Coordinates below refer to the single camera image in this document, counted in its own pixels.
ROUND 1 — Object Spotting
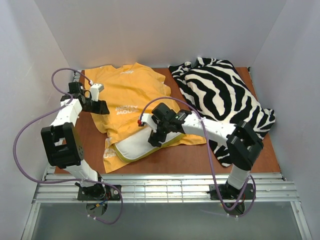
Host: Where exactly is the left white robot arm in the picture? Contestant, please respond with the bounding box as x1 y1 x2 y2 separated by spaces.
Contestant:
40 82 110 199

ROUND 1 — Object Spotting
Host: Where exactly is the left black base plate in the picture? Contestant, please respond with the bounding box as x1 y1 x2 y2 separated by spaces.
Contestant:
77 184 122 201

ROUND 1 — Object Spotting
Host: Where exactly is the white pillow yellow edge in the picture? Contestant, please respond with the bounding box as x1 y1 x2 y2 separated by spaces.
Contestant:
113 129 184 163

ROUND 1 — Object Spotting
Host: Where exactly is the zebra striped blanket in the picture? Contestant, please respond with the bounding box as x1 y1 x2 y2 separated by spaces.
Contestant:
168 57 276 168

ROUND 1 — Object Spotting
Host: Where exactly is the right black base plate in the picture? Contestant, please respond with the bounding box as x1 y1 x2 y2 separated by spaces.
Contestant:
206 183 255 200

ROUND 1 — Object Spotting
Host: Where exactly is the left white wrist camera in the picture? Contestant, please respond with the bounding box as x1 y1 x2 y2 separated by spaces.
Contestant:
89 83 104 102

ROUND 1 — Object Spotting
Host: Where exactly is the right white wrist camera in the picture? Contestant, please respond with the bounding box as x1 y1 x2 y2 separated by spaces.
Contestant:
137 113 157 132

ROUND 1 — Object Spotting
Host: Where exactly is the aluminium rail frame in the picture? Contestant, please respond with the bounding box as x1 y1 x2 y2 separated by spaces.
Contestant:
22 166 312 240

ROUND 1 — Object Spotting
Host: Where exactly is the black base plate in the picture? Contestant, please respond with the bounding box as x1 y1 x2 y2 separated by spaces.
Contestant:
77 184 122 201
206 183 255 200

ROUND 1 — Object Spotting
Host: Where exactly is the purple cable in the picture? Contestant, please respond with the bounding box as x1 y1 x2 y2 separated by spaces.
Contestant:
138 97 257 220
12 68 124 225

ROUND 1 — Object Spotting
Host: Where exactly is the yellow pillowcase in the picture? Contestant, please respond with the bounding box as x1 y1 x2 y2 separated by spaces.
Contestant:
84 63 209 174

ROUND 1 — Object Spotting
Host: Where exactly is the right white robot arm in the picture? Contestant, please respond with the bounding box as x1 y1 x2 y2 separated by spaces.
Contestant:
139 102 264 199

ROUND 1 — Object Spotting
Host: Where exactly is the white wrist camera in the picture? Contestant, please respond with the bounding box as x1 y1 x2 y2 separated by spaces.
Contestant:
89 83 104 102
137 113 157 132

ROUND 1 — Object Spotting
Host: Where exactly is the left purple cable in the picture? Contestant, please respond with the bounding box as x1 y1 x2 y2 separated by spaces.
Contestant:
12 68 124 225

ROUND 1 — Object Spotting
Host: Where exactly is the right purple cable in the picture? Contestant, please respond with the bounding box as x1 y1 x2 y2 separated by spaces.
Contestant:
138 97 257 220

